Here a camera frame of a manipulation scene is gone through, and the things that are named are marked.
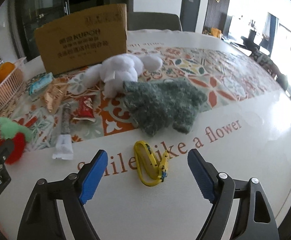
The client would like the red furry strawberry plush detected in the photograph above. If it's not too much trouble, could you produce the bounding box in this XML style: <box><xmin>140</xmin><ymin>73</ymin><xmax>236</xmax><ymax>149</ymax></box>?
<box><xmin>0</xmin><ymin>117</ymin><xmax>32</xmax><ymax>165</ymax></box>

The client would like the red snack packet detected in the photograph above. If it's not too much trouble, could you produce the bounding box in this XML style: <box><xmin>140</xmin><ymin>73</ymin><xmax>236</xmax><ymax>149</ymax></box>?
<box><xmin>73</xmin><ymin>96</ymin><xmax>96</xmax><ymax>122</ymax></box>

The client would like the green knitted plush toy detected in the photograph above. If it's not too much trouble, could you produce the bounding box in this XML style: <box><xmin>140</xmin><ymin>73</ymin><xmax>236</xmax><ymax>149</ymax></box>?
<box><xmin>123</xmin><ymin>78</ymin><xmax>207</xmax><ymax>137</ymax></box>

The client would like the blue tissue pack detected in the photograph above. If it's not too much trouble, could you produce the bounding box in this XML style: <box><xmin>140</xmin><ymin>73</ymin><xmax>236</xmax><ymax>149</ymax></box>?
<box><xmin>29</xmin><ymin>73</ymin><xmax>54</xmax><ymax>96</ymax></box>

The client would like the white plush bunny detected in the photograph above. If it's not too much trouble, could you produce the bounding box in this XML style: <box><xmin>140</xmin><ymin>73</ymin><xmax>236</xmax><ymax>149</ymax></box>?
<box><xmin>82</xmin><ymin>54</ymin><xmax>163</xmax><ymax>98</ymax></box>

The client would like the white plastic fruit basket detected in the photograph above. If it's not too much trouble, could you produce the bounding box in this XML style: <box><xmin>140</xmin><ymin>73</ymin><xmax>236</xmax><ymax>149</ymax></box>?
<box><xmin>0</xmin><ymin>57</ymin><xmax>27</xmax><ymax>111</ymax></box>

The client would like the patterned tablecloth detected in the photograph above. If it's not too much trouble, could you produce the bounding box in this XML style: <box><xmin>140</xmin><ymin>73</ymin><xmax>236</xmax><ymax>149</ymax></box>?
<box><xmin>0</xmin><ymin>31</ymin><xmax>291</xmax><ymax>239</ymax></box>

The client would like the gold foil snack packet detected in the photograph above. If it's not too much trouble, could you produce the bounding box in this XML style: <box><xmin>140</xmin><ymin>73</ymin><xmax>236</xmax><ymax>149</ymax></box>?
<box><xmin>41</xmin><ymin>79</ymin><xmax>68</xmax><ymax>114</ymax></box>

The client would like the orange fruit back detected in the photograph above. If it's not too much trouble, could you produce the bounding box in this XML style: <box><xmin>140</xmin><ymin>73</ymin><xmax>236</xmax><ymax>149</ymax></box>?
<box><xmin>0</xmin><ymin>62</ymin><xmax>15</xmax><ymax>83</ymax></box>

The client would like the brown cardboard box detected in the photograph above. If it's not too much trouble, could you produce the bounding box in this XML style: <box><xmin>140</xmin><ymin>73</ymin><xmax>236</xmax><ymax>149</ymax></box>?
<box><xmin>34</xmin><ymin>3</ymin><xmax>127</xmax><ymax>75</ymax></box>

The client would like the dark glass door cabinet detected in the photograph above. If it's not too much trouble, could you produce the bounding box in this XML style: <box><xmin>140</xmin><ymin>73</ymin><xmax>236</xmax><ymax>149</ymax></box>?
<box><xmin>15</xmin><ymin>0</ymin><xmax>135</xmax><ymax>61</ymax></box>

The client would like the yellow minion strap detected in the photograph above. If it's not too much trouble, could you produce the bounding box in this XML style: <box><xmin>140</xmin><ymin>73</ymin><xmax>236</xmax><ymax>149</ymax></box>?
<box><xmin>133</xmin><ymin>140</ymin><xmax>171</xmax><ymax>187</ymax></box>

